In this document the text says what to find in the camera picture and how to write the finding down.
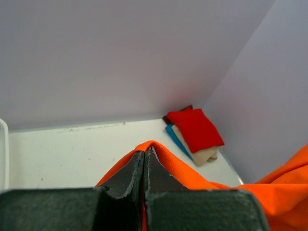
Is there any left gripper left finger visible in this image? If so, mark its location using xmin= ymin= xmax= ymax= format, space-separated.
xmin=96 ymin=152 xmax=144 ymax=231

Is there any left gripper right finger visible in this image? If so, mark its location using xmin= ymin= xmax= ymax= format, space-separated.
xmin=144 ymin=146 xmax=193 ymax=231

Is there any orange t shirt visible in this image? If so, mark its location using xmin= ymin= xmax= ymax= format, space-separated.
xmin=97 ymin=141 xmax=308 ymax=231

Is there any folded beige t shirt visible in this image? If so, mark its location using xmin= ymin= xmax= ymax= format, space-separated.
xmin=171 ymin=125 xmax=222 ymax=167

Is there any folded blue t shirt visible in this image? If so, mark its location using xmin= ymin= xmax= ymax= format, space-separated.
xmin=165 ymin=124 xmax=192 ymax=160

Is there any folded dark red t shirt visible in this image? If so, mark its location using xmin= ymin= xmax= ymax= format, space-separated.
xmin=162 ymin=104 xmax=193 ymax=126

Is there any white plastic basket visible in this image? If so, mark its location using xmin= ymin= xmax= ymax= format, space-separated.
xmin=0 ymin=119 xmax=10 ymax=191

